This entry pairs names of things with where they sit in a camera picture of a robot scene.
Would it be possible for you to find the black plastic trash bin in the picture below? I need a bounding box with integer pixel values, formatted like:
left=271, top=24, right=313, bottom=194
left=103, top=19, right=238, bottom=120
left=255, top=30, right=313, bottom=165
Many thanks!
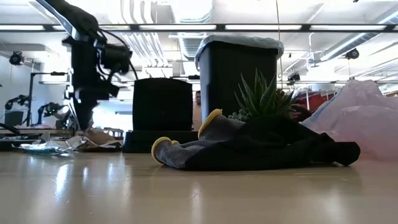
left=198, top=40, right=279, bottom=118

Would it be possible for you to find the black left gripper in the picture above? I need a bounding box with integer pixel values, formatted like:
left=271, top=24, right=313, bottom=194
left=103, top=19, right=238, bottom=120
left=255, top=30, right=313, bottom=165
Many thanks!
left=62, top=35, right=121, bottom=131

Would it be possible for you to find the background wooden table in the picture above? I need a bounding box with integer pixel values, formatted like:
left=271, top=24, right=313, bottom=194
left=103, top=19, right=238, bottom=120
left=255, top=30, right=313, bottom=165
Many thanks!
left=0, top=127, right=75, bottom=138

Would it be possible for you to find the small green succulent plant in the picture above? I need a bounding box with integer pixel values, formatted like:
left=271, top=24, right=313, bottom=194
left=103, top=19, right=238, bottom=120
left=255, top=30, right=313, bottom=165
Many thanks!
left=228, top=68, right=298, bottom=123

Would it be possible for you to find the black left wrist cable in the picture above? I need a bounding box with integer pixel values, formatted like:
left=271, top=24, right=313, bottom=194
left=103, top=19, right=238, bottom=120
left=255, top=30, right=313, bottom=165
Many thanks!
left=98, top=27, right=140, bottom=81

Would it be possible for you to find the long overhead light rail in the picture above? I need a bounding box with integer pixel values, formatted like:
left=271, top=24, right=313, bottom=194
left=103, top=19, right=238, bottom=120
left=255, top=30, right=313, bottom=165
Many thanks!
left=0, top=23, right=398, bottom=33

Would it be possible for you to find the pink plastic trash bag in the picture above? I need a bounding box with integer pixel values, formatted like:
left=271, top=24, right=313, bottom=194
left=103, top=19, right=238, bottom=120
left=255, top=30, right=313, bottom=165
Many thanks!
left=300, top=79, right=398, bottom=162

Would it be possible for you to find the thin hanging cable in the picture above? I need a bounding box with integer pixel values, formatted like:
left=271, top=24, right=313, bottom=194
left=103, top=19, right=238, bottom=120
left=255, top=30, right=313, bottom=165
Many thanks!
left=275, top=0, right=284, bottom=82

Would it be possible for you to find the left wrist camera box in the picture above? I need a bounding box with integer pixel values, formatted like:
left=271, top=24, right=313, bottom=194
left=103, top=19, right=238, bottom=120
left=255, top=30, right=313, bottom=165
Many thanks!
left=101, top=43, right=133, bottom=75

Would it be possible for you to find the red metal cart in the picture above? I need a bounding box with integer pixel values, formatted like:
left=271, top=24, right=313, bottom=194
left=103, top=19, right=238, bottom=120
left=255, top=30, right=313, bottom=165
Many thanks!
left=295, top=91, right=338, bottom=113

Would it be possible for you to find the black background rig frame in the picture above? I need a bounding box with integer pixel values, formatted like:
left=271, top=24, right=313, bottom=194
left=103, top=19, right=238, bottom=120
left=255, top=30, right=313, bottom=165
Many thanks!
left=29, top=71, right=68, bottom=126

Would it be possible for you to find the blue jerky stick wrapper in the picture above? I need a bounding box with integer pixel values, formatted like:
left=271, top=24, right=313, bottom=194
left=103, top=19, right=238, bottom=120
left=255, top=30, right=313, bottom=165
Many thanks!
left=12, top=132, right=85, bottom=156

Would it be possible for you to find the grey black yellow-cuffed glove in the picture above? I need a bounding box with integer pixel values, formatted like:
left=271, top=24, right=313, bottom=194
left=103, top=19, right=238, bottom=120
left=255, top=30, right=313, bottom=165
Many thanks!
left=198, top=108, right=312, bottom=147
left=150, top=132, right=361, bottom=171

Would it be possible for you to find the brown paper bag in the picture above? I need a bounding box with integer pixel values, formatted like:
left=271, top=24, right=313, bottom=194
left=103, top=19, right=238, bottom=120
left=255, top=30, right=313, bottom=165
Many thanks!
left=77, top=128, right=123, bottom=153

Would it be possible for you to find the person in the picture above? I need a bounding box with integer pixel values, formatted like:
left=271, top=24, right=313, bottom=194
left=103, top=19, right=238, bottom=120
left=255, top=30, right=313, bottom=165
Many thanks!
left=192, top=90, right=202, bottom=131

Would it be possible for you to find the black box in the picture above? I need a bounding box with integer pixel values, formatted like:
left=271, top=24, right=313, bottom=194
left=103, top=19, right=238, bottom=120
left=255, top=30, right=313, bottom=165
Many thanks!
left=122, top=77, right=203, bottom=154

